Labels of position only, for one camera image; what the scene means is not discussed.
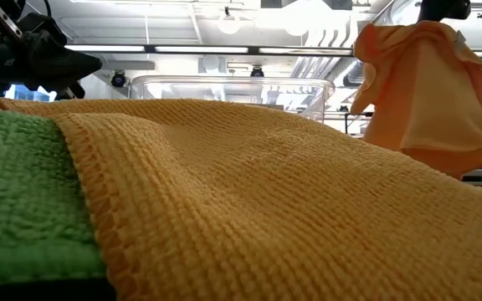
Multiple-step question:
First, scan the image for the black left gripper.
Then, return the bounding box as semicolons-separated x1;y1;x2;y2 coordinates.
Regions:
0;0;103;101

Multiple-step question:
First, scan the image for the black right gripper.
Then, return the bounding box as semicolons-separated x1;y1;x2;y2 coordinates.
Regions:
417;0;472;23

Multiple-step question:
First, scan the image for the green microfiber towel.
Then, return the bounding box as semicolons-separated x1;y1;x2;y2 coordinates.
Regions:
0;107;108;288

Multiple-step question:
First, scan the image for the large window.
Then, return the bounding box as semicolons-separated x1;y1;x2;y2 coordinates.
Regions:
0;82;58;110

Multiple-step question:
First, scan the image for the long linear ceiling light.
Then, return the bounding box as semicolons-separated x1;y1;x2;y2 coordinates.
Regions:
63;43;482;59

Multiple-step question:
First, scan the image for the clear plastic bin with label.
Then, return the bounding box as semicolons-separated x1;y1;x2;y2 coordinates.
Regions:
130;74;336;125

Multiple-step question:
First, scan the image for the round pendant lamp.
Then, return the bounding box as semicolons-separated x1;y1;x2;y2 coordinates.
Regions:
217;6;243;36

